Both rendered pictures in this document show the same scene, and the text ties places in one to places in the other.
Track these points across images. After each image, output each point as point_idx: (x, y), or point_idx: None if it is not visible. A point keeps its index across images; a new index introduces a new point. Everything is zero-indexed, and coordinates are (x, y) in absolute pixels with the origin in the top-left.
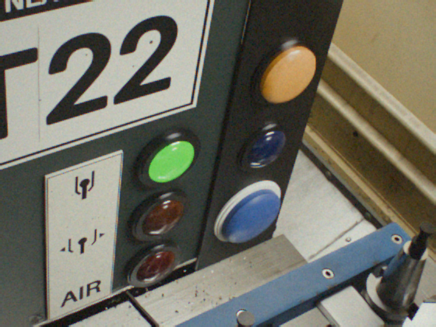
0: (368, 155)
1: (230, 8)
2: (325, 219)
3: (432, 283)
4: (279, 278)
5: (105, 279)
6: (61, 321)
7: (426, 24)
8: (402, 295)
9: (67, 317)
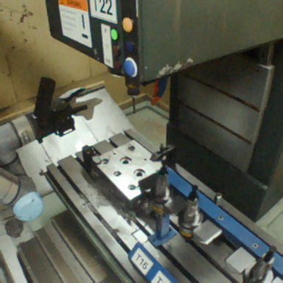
0: None
1: (119, 2)
2: None
3: None
4: (244, 228)
5: (110, 60)
6: (242, 225)
7: None
8: (252, 271)
9: (244, 226)
